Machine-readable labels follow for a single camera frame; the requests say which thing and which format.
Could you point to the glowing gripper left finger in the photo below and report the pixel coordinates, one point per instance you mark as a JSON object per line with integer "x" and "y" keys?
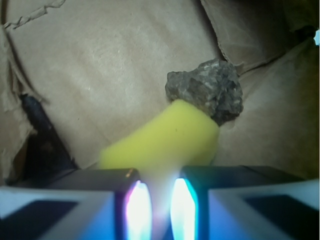
{"x": 108, "y": 204}

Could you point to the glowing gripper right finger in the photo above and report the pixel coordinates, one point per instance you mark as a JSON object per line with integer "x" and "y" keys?
{"x": 244, "y": 203}

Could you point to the yellow green sponge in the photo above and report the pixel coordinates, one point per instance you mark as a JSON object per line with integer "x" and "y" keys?
{"x": 181, "y": 134}

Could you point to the black tape patch bottom left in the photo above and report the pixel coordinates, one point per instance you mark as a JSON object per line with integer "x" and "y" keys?
{"x": 46, "y": 153}

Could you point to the brown rock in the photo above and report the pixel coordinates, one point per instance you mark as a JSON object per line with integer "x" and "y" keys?
{"x": 213, "y": 87}

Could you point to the brown paper bag tray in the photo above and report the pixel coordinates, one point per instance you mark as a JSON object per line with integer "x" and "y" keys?
{"x": 99, "y": 69}

